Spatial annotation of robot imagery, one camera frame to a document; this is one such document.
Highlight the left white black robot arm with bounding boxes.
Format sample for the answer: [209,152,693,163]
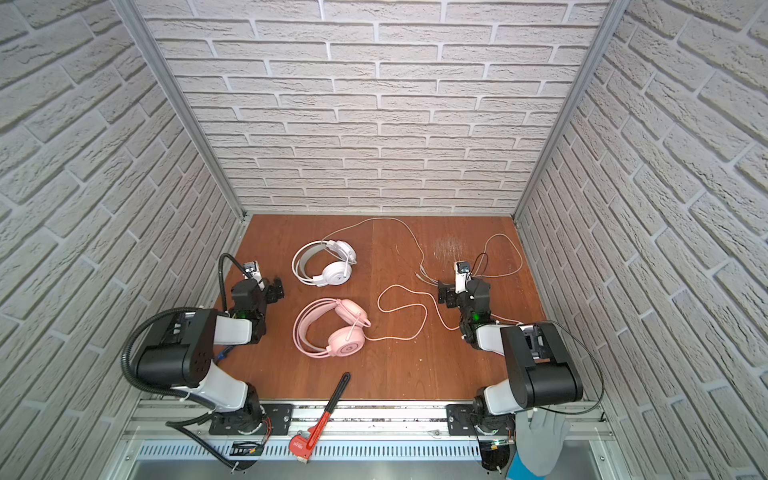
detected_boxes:
[121,277,292,435]

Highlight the grey gloved hand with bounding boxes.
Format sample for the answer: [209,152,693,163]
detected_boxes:
[506,409,570,480]

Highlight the pink headphones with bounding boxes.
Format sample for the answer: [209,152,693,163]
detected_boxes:
[292,298,371,359]

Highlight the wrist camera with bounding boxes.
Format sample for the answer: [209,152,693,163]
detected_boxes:
[454,261,472,294]
[243,261,263,282]

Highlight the red black pipe wrench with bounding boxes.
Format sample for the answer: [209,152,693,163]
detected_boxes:
[289,372,351,463]

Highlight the white headphones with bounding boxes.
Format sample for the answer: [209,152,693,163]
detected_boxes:
[291,240,357,287]

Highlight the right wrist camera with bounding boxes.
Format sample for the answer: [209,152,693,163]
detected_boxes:
[454,261,472,294]

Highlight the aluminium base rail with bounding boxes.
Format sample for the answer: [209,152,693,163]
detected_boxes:
[119,398,613,463]

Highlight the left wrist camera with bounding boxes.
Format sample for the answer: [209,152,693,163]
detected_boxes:
[243,261,263,282]

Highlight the pink headphone cable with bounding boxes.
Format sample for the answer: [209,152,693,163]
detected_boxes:
[364,283,463,343]

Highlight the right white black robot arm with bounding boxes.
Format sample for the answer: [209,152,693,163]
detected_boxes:
[437,278,583,435]

